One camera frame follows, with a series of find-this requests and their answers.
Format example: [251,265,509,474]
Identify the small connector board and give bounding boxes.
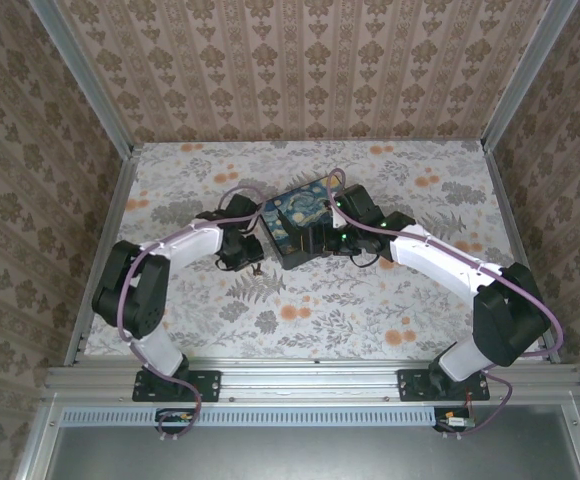
[434,407,476,435]
[155,408,197,436]

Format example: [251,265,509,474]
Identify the aluminium frame cross beam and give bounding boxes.
[44,358,580,404]

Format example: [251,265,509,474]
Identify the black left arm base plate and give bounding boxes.
[132,368,222,403]

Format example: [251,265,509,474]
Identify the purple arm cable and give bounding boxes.
[118,183,274,441]
[328,168,566,436]

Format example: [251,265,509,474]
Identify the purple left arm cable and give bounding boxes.
[118,183,274,441]

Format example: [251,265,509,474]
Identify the floral patterned table cover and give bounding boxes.
[83,140,554,361]

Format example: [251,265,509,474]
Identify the aluminium frame side rail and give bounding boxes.
[64,149,144,366]
[484,144,564,364]

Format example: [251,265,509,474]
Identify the white slotted cable duct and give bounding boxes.
[62,405,471,428]

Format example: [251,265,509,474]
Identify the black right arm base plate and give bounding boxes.
[397,368,491,403]

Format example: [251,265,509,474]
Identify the grey metal panel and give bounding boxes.
[44,404,580,480]

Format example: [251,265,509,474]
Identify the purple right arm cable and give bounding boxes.
[328,168,566,436]

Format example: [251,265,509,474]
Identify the aluminium frame post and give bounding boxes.
[482,0,579,151]
[28,0,136,156]

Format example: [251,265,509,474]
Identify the black box with painting print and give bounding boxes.
[258,172,351,271]

